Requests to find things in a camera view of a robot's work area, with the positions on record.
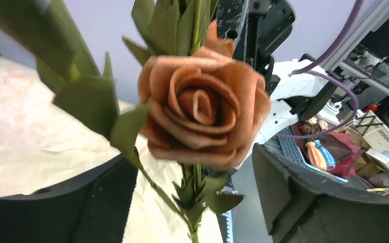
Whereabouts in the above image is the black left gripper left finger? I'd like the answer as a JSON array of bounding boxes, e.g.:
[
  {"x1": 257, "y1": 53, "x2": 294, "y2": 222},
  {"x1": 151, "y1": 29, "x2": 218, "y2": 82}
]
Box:
[{"x1": 0, "y1": 155, "x2": 138, "y2": 242}]

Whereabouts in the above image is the orange paper bouquet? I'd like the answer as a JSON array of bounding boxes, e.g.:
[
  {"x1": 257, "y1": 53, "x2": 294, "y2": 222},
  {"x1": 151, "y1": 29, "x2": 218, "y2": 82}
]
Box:
[{"x1": 0, "y1": 100, "x2": 224, "y2": 243}]

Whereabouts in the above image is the small brown rose stem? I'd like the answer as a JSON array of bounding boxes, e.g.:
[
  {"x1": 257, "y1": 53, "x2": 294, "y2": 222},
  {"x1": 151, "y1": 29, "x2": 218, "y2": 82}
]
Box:
[{"x1": 0, "y1": 1, "x2": 271, "y2": 242}]

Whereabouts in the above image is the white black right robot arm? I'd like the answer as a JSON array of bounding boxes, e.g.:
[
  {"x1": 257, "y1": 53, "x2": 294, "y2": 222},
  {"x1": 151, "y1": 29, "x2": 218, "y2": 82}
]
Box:
[{"x1": 216, "y1": 1, "x2": 389, "y2": 242}]

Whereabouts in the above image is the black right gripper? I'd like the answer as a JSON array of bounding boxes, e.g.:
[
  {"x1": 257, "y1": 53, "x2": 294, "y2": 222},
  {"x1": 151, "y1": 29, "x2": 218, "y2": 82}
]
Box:
[{"x1": 216, "y1": 0, "x2": 295, "y2": 94}]

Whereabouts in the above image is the aluminium front frame rail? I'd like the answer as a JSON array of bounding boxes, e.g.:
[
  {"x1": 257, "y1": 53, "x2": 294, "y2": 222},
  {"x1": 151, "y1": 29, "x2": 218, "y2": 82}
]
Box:
[{"x1": 322, "y1": 1, "x2": 389, "y2": 96}]

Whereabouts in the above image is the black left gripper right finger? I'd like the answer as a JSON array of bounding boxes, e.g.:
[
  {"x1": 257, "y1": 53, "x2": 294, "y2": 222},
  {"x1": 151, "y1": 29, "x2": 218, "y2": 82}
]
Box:
[{"x1": 252, "y1": 144, "x2": 389, "y2": 242}]

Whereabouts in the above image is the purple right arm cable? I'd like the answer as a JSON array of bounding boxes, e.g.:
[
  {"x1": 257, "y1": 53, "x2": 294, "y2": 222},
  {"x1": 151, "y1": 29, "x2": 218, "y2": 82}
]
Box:
[{"x1": 275, "y1": 0, "x2": 365, "y2": 140}]

